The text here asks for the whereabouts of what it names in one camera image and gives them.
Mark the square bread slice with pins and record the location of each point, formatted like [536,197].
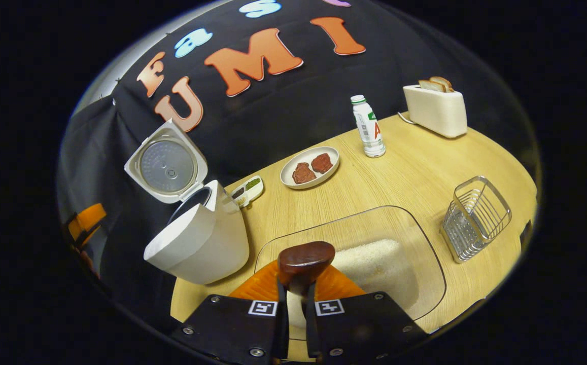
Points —
[431,85]

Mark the red meat piece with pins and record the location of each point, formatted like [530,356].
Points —
[322,163]
[304,173]

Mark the clear glass tray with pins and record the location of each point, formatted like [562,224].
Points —
[364,225]

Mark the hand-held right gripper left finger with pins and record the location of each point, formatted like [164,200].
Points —
[283,329]

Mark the small white seasoning dish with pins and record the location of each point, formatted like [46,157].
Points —
[250,190]

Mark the white milk bottle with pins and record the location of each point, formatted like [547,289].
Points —
[369,126]

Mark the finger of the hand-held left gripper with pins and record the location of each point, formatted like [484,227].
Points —
[86,220]

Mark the white rice cooker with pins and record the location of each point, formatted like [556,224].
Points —
[207,248]

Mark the white rice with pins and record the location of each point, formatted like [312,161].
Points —
[379,268]

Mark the white toaster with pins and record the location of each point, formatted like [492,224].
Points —
[438,111]

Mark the white oval plate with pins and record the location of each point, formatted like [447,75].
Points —
[293,157]

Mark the black backdrop cloth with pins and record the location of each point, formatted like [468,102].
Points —
[283,101]

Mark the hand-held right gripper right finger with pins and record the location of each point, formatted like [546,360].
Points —
[310,329]

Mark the round-topped bread slice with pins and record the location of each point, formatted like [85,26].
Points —
[445,82]

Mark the brown wooden spoon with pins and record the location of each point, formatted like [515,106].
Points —
[306,258]

